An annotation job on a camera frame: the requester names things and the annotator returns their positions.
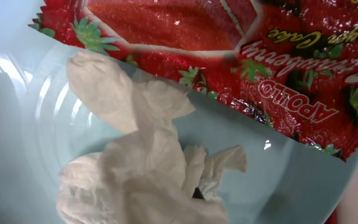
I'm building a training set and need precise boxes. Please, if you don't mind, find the white tissue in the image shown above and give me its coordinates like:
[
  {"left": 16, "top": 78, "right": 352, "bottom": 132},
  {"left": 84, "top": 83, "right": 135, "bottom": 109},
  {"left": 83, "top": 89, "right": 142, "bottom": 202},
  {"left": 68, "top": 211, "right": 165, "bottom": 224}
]
[{"left": 57, "top": 52, "right": 247, "bottom": 224}]

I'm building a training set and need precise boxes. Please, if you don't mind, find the red strawberry cake wrapper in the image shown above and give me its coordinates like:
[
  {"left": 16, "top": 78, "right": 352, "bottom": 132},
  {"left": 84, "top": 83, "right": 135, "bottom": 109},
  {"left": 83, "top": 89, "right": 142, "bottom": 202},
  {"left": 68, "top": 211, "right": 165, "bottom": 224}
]
[{"left": 31, "top": 0, "right": 358, "bottom": 160}]

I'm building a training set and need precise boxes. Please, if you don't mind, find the light blue plate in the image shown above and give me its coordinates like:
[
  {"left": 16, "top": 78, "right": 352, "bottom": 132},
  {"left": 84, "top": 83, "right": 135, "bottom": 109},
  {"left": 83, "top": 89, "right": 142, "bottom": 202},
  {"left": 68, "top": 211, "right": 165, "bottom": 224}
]
[{"left": 0, "top": 27, "right": 358, "bottom": 223}]

